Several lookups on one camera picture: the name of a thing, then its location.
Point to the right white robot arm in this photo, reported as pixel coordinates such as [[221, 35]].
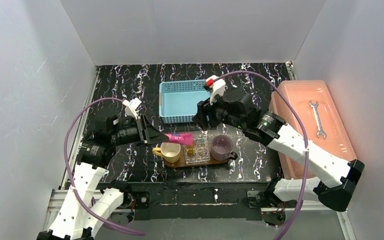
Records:
[[335, 178]]

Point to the yellow toothpaste tube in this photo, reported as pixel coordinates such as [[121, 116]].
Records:
[[190, 148]]

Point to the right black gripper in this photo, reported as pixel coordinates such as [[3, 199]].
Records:
[[203, 114]]

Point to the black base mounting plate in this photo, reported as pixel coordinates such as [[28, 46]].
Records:
[[188, 200]]

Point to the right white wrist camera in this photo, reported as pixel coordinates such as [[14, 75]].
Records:
[[214, 87]]

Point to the yellow mug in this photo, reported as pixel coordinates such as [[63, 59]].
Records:
[[168, 151]]

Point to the purple mug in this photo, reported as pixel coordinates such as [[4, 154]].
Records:
[[222, 149]]

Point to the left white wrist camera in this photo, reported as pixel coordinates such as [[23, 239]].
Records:
[[130, 107]]

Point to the oval wooden tray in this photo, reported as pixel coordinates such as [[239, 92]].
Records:
[[181, 162]]

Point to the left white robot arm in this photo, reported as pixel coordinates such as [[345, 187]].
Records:
[[79, 218]]

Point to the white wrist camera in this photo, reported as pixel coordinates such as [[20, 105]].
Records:
[[130, 107], [214, 87]]

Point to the pink translucent storage box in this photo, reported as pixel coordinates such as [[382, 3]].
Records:
[[299, 93]]

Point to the clear textured acrylic holder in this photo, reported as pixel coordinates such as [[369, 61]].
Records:
[[200, 150]]

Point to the pink toothpaste tube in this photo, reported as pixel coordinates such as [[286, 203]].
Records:
[[180, 138]]

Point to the light blue plastic basket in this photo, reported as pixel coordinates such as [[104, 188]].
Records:
[[178, 100]]

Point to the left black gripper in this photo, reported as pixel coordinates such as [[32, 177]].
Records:
[[143, 130]]

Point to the silver open-end wrench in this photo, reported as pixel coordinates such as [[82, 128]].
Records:
[[320, 132]]

